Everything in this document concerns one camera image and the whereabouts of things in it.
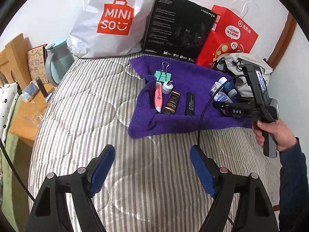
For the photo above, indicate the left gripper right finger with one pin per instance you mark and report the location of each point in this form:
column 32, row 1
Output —
column 205, row 168

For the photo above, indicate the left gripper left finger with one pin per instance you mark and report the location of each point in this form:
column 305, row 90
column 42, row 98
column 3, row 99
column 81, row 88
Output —
column 98, row 168

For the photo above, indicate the blue white cylinder container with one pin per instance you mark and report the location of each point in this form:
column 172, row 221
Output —
column 228, row 88

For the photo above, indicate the clear candy bottle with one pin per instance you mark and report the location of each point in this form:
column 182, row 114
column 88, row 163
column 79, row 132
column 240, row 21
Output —
column 220, row 96

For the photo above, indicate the black rectangular lighter box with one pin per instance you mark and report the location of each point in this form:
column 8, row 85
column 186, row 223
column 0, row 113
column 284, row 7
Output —
column 190, row 104

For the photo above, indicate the black gold cylindrical tube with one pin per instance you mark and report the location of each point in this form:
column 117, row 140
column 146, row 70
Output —
column 172, row 103

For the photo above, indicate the pink highlighter pen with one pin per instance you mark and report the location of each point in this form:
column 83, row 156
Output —
column 158, row 97

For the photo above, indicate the white USB charger cube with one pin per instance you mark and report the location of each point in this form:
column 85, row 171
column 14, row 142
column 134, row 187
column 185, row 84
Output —
column 167, row 87

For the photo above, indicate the teal binder clip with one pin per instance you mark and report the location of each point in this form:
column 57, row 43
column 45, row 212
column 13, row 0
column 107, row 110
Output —
column 163, row 75

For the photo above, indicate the dark blue sleeve forearm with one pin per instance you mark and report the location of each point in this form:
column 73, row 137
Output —
column 293, row 201

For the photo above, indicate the person right hand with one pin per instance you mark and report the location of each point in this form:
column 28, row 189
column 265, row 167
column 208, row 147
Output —
column 281, row 133

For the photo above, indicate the grey Nike waist bag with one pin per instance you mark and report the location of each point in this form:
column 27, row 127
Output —
column 229, row 63

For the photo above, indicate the striped quilted mattress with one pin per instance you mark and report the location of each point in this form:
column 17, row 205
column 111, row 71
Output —
column 152, row 184

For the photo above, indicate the purple towel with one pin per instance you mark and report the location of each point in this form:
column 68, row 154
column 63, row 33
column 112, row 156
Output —
column 186, row 77

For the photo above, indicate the red paper shopping bag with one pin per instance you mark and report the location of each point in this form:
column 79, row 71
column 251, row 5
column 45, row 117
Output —
column 229, row 34

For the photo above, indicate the wooden bedside table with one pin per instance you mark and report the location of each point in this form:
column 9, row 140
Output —
column 27, row 118

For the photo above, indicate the black headphone box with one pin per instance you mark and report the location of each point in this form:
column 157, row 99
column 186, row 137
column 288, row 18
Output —
column 178, row 29

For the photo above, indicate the polka dot pillow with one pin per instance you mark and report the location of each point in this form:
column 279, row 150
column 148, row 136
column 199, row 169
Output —
column 8, row 96

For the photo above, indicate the teal thermos jug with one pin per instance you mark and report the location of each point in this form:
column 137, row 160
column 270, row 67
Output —
column 58, row 62

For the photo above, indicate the wooden headboard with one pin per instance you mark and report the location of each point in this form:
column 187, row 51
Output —
column 14, row 62

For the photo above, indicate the white Miniso plastic bag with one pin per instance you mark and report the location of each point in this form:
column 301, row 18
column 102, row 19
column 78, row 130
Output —
column 106, row 28

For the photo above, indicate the wooden door frame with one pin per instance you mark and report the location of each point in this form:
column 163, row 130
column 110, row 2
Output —
column 283, row 42

